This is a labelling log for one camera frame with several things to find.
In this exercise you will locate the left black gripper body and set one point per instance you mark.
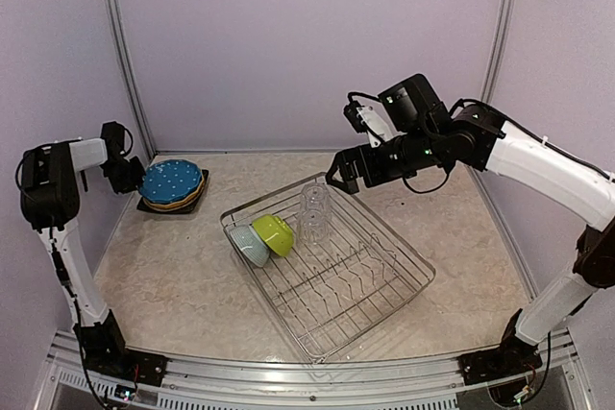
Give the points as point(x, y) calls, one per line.
point(127, 176)

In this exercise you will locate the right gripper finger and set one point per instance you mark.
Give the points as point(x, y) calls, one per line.
point(339, 178)
point(343, 163)

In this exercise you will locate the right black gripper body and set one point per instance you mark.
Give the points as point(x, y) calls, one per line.
point(381, 170)

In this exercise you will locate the black floral square plate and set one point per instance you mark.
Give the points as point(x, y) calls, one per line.
point(205, 173)

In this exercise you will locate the blue polka dot plate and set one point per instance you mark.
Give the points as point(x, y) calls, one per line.
point(169, 181)

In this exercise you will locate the light teal round plate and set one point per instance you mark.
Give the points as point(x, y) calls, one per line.
point(186, 209)

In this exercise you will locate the yellow polka dot plate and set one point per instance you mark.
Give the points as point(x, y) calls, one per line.
point(189, 199)

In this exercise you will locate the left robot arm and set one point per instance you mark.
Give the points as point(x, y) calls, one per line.
point(46, 178)

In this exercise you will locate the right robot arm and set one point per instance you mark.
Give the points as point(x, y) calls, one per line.
point(485, 139)

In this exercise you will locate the clear glass far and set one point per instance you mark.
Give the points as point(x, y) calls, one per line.
point(315, 197)

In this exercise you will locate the clear glass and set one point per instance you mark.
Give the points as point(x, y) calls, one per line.
point(315, 197)
point(313, 227)

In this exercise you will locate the clear glass near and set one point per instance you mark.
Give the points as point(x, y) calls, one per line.
point(313, 227)

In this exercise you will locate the green bowl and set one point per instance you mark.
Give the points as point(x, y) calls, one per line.
point(275, 233)

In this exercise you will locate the grey striped bowl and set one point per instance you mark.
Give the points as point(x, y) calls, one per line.
point(250, 245)

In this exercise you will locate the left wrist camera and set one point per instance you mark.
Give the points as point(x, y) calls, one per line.
point(118, 139)

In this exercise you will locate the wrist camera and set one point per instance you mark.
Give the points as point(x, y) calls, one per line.
point(410, 107)
point(118, 139)

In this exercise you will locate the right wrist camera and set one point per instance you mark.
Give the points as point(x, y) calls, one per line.
point(410, 107)

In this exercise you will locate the metal wire dish rack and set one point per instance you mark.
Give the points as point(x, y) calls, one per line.
point(329, 294)

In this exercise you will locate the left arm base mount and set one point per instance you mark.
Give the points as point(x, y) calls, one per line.
point(103, 350)

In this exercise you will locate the right frame post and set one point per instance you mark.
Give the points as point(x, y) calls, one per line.
point(496, 56)

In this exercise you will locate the frame post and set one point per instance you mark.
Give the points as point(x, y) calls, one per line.
point(127, 72)
point(496, 56)

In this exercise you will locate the left frame post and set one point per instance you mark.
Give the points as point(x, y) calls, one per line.
point(127, 72)

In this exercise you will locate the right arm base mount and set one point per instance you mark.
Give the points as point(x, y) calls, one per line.
point(512, 356)

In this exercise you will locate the aluminium front rail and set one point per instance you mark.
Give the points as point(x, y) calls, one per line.
point(429, 382)

